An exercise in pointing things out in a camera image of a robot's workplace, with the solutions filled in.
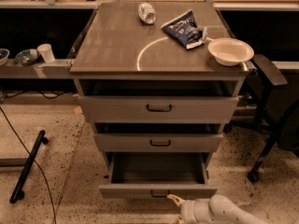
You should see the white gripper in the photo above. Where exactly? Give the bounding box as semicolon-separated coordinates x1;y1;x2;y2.
167;194;214;224

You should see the grey bottom drawer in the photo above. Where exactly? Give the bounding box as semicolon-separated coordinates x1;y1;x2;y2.
99;152;217;199

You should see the grey drawer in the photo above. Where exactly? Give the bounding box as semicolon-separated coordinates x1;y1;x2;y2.
99;152;217;199
94;133;222;152
78;96;238;124

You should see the grey middle drawer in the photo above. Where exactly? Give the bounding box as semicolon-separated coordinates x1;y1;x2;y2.
94;133;222;152

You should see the grey drawer cabinet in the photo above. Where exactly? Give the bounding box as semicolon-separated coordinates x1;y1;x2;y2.
69;1;251;179

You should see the grey top drawer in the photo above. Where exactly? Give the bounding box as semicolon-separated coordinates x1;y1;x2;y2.
78;96;238;124

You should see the black office chair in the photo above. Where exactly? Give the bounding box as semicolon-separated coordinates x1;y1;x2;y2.
246;54;299;183

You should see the black rolling bar stand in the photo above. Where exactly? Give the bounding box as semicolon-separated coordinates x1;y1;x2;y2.
9;130;49;203

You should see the blue chip bag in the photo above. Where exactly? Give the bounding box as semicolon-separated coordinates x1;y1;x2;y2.
161;9;207;49

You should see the crushed silver can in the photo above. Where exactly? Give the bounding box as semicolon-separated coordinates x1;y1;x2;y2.
138;2;157;24

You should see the white paper cup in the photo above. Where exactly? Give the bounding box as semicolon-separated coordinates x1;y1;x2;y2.
37;44;55;63

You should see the dark blue bowl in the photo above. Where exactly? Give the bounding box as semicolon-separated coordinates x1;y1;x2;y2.
15;49;40;66

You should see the blue white bowl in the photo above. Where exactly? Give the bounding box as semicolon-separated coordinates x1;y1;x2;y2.
0;49;10;66

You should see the grey side shelf rail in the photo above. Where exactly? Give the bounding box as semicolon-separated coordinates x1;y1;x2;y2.
0;59;73;79

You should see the black floor cable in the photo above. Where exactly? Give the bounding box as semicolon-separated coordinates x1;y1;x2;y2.
0;105;58;224

